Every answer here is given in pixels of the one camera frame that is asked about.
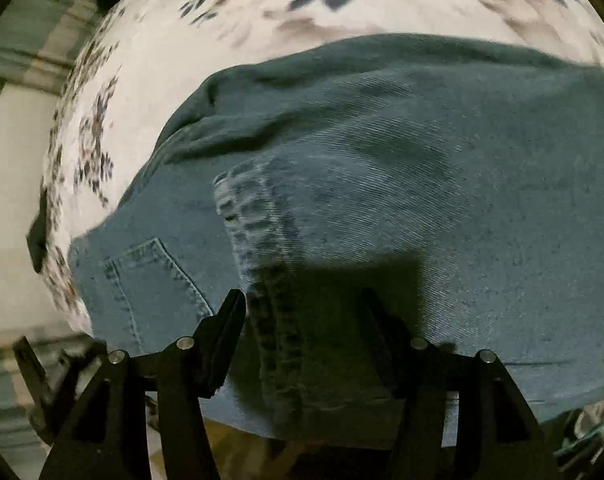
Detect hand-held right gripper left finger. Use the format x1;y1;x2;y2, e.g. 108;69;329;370
38;288;247;480

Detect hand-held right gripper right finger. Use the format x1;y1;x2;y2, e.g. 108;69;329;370
358;287;566;480

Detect blue denim pants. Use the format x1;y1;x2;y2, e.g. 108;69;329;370
68;33;604;447

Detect floral printed bed sheet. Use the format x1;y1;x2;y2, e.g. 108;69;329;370
34;0;604;333

